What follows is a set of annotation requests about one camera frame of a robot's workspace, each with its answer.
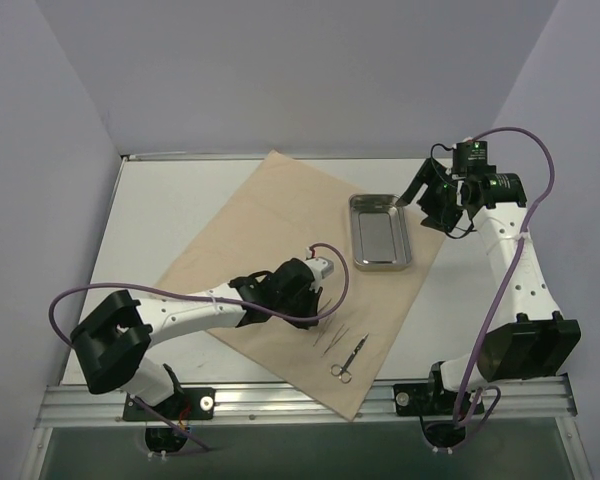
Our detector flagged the steel surgical scissors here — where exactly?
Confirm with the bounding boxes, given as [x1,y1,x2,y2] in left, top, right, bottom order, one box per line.
[330,334,369,384]

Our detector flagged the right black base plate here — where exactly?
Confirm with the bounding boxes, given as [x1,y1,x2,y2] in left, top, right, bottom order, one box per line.
[392,383,456,417]

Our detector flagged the aluminium front rail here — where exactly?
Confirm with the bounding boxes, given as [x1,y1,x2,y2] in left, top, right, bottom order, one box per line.
[35,376,577,428]

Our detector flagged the aluminium back rail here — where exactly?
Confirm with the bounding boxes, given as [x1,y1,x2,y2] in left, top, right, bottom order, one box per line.
[122,152,421,162]

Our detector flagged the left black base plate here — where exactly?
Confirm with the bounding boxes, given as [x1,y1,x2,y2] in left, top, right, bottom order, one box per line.
[122,387,216,422]

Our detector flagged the steel instrument tray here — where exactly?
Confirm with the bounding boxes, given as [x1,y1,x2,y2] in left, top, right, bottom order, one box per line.
[348,193,412,272]

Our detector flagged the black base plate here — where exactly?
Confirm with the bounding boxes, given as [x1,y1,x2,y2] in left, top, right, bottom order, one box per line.
[392,383,456,417]
[122,387,216,422]

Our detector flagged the steel tweezers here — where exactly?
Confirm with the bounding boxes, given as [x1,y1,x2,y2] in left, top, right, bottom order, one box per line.
[317,299,334,319]
[312,318,334,347]
[322,325,349,357]

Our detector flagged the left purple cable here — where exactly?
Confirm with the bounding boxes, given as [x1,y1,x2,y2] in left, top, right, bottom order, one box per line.
[48,243,351,451]

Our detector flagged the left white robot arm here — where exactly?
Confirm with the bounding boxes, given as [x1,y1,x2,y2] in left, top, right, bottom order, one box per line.
[70,257,334,419]

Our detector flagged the beige wrapping cloth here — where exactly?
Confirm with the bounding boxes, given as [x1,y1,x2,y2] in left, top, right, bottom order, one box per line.
[157,152,443,420]

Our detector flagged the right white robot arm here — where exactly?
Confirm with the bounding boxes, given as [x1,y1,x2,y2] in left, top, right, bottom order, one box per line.
[396,140,581,413]

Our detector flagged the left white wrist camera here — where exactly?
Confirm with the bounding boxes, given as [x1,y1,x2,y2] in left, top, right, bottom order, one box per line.
[304,257,334,291]

